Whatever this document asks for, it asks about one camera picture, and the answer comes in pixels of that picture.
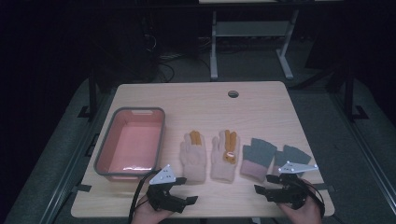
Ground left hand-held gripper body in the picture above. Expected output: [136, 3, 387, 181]
[146, 163, 185, 215]

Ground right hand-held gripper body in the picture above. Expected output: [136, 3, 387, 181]
[274, 161, 319, 210]

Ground plain beige knit glove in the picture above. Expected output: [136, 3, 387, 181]
[179, 130, 207, 184]

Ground grey and pink fingerless glove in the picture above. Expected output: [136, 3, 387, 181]
[239, 137, 278, 183]
[271, 144, 312, 177]

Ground pink basin with grey rim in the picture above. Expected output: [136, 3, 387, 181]
[93, 106, 166, 182]

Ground beige glove with orange patch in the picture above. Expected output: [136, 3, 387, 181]
[210, 129, 241, 184]

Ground person's right hand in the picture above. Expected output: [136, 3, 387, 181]
[276, 180, 323, 224]

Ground person's left hand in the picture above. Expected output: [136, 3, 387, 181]
[130, 194, 174, 224]

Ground black metal stand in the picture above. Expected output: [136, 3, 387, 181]
[77, 69, 107, 121]
[340, 60, 370, 123]

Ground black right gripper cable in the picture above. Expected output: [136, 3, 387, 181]
[306, 182, 327, 217]

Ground cables on floor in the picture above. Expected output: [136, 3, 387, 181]
[155, 50, 213, 84]

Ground white metal desk frame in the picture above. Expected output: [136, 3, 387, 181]
[209, 8, 300, 80]

